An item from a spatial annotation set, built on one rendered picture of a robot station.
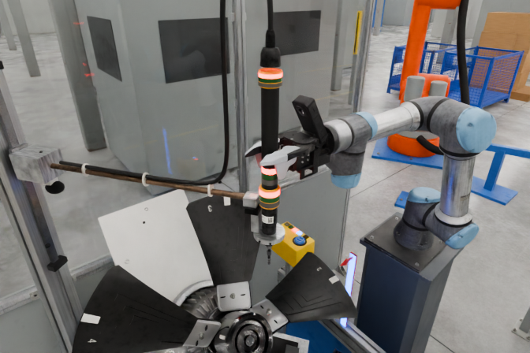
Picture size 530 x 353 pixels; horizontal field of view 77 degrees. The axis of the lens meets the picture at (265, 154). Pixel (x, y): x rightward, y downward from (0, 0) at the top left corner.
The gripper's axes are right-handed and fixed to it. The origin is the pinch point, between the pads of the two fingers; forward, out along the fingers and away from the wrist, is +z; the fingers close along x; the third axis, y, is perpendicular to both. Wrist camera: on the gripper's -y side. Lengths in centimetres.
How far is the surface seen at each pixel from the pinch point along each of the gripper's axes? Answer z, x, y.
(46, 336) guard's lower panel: 47, 70, 88
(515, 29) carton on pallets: -785, 190, 35
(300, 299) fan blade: -13.0, -1.6, 46.8
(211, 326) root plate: 12.2, 2.0, 40.7
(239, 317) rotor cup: 7.0, -1.7, 38.4
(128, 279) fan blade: 25.3, 10.6, 24.6
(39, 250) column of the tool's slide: 39, 55, 40
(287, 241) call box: -35, 28, 58
